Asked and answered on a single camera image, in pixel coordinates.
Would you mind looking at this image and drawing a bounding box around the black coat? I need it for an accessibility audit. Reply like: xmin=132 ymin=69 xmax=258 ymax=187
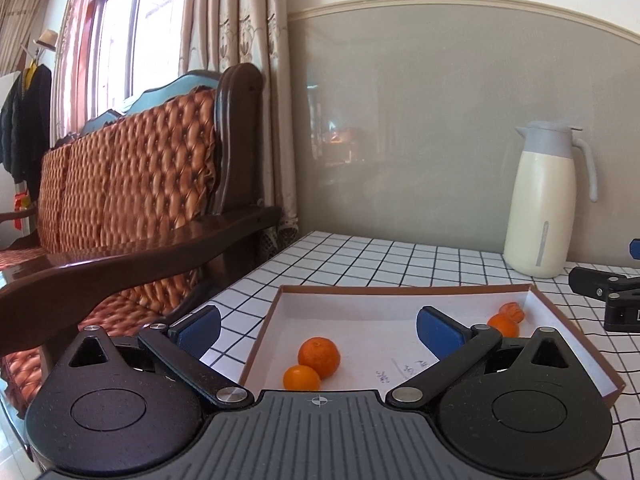
xmin=0 ymin=62 xmax=53 ymax=201

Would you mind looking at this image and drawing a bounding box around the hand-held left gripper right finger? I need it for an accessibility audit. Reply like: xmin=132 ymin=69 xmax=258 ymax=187
xmin=385 ymin=306 xmax=581 ymax=407

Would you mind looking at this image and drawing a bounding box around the brown cardboard box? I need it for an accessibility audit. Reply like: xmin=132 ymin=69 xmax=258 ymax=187
xmin=239 ymin=284 xmax=626 ymax=408

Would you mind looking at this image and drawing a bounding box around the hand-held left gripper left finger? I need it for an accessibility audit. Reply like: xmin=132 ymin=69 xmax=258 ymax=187
xmin=57 ymin=305 xmax=256 ymax=408

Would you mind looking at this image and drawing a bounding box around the beige patterned curtain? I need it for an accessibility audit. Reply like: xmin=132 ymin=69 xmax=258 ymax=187
xmin=182 ymin=0 xmax=301 ymax=256

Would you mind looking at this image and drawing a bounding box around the window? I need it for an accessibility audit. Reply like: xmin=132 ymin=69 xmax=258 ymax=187
xmin=52 ymin=0 xmax=198 ymax=126

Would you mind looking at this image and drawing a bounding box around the orange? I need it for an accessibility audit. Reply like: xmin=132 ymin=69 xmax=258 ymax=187
xmin=487 ymin=313 xmax=520 ymax=339
xmin=298 ymin=337 xmax=342 ymax=380
xmin=283 ymin=365 xmax=322 ymax=391

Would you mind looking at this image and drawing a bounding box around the wooden sofa with orange cushions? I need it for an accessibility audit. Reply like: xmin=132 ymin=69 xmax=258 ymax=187
xmin=0 ymin=64 xmax=283 ymax=421

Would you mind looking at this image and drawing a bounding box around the white checked tablecloth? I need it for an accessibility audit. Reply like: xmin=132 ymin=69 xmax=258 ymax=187
xmin=199 ymin=231 xmax=640 ymax=471

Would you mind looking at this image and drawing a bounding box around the cream thermos jug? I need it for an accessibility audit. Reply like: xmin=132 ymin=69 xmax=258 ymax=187
xmin=502 ymin=121 xmax=599 ymax=279

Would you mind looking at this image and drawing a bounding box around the beige striped curtain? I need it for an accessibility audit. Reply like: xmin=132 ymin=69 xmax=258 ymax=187
xmin=0 ymin=0 xmax=53 ymax=78

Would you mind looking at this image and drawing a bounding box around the red hanging ornament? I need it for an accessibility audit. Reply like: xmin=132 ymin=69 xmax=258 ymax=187
xmin=14 ymin=192 xmax=32 ymax=233

